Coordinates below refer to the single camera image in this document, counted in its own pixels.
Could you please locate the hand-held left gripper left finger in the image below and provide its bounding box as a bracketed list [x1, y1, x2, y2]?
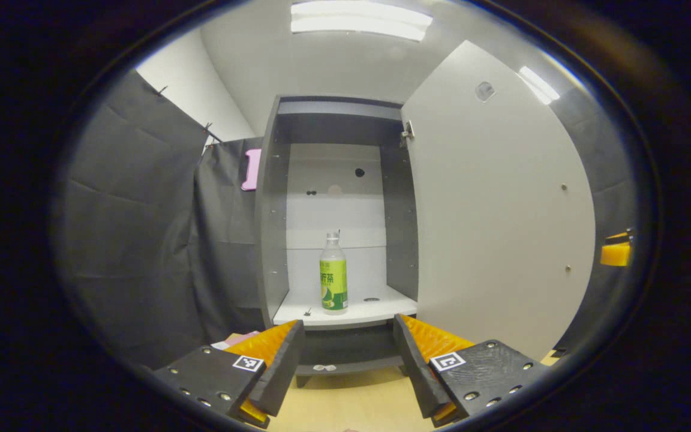
[154, 319, 306, 430]

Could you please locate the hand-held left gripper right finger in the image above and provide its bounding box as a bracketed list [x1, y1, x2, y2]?
[393, 313, 550, 428]

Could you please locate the green label bottle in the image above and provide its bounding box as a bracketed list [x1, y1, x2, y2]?
[320, 231, 349, 314]

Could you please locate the grey cabinet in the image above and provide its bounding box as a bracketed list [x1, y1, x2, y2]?
[254, 95, 419, 388]

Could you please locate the ceiling light panel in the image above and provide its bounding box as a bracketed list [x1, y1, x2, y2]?
[518, 65, 561, 106]
[290, 0, 434, 41]

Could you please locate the black backdrop cloth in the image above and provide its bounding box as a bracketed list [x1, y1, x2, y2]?
[52, 69, 637, 370]

